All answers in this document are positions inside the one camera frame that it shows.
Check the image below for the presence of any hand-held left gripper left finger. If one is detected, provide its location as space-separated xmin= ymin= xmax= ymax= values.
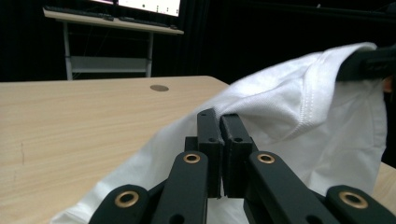
xmin=184 ymin=107 xmax=225 ymax=200

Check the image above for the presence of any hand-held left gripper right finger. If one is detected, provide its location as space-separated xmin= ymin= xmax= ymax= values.
xmin=219 ymin=113 xmax=260 ymax=199

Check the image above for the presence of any white cloth garment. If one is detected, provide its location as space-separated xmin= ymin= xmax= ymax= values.
xmin=49 ymin=41 xmax=389 ymax=224

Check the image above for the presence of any white metal desk stand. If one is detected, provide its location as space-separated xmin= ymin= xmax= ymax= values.
xmin=42 ymin=7 xmax=185 ymax=81

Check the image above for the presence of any black keyboard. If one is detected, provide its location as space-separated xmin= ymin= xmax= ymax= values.
xmin=44 ymin=5 xmax=115 ymax=21
xmin=118 ymin=16 xmax=170 ymax=28

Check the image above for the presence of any computer monitor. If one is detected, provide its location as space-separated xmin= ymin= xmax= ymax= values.
xmin=89 ymin=0 xmax=182 ymax=18

